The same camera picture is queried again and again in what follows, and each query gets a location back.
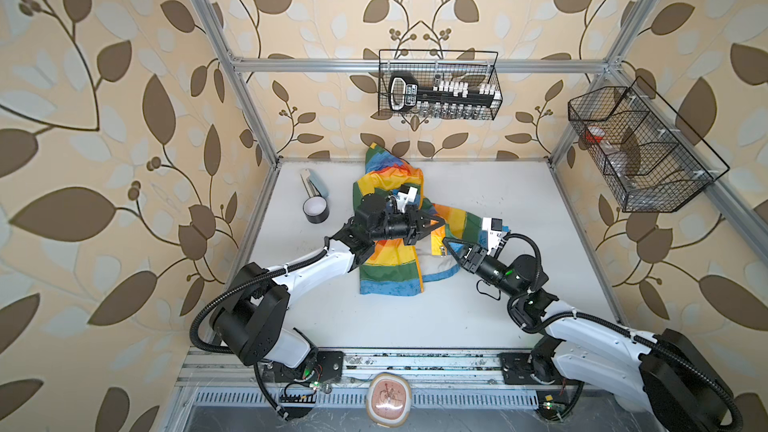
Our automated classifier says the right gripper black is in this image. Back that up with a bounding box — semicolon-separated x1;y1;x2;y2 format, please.
445;237;521;302

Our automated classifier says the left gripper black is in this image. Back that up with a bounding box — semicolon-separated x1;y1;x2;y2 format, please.
366;204;445;244

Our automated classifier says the rainbow striped jacket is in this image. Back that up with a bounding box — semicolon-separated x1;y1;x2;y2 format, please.
352;144;509;297

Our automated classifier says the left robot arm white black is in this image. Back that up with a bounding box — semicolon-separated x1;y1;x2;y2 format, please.
189;194;445;370

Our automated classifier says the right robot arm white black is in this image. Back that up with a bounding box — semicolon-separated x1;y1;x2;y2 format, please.
443;233;745;431

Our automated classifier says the black tape roll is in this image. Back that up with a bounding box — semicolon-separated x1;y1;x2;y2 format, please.
302;196;330;224

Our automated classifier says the pink round timer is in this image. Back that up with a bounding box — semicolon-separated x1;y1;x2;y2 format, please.
365;373;413;428

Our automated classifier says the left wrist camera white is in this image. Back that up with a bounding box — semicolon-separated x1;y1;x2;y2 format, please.
392;184;419;210

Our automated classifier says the black socket set rail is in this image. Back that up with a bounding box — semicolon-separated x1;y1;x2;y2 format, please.
384;72;503;114

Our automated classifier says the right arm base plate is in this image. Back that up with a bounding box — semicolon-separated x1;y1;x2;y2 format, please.
498;352;578;387

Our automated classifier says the back wire basket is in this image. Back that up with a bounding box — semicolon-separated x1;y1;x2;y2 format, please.
378;48;503;121

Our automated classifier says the wire basket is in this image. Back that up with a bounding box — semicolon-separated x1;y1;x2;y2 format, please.
568;76;730;213
378;48;503;121

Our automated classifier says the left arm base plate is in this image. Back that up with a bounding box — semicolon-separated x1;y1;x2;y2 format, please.
263;350;345;384

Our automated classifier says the right wire basket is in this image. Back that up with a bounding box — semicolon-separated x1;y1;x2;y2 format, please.
568;76;730;213

